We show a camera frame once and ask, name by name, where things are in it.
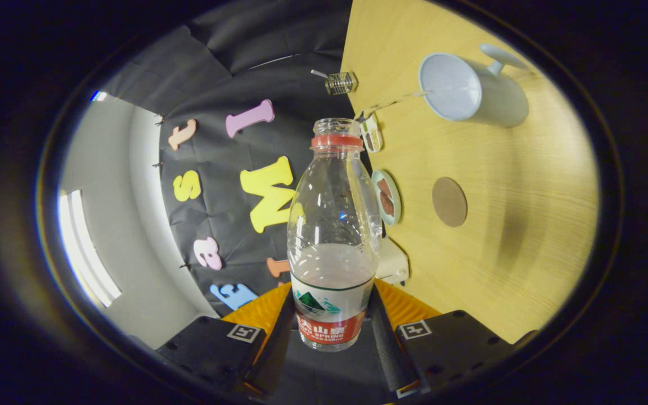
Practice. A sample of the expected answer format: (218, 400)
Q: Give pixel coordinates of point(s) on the ceiling light panel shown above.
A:
(85, 253)

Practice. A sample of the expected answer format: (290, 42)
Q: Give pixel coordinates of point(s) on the brown meat slice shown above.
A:
(385, 188)
(389, 207)

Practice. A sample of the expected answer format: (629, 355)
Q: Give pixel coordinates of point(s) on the light blue plate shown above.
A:
(397, 197)

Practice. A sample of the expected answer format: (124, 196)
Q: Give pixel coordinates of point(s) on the round brown coaster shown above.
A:
(450, 201)

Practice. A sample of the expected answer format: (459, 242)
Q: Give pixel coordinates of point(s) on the white toaster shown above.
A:
(391, 264)

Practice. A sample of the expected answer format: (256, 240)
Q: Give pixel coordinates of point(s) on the white cup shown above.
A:
(498, 101)

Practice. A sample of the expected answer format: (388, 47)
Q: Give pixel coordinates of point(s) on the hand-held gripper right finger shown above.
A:
(386, 349)

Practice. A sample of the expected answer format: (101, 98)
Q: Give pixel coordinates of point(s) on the white divided dish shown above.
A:
(372, 135)

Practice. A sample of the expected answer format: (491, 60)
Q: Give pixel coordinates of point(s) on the clear plastic juice bottle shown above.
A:
(332, 270)

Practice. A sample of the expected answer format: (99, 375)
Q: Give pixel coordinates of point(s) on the black backdrop cloth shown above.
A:
(217, 73)

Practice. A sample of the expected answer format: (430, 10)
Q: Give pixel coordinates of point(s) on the metal spoon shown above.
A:
(319, 73)

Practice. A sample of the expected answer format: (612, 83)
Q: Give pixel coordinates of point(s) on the wooden table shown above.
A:
(526, 225)

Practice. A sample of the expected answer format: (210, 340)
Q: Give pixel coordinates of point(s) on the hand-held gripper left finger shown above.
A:
(279, 349)

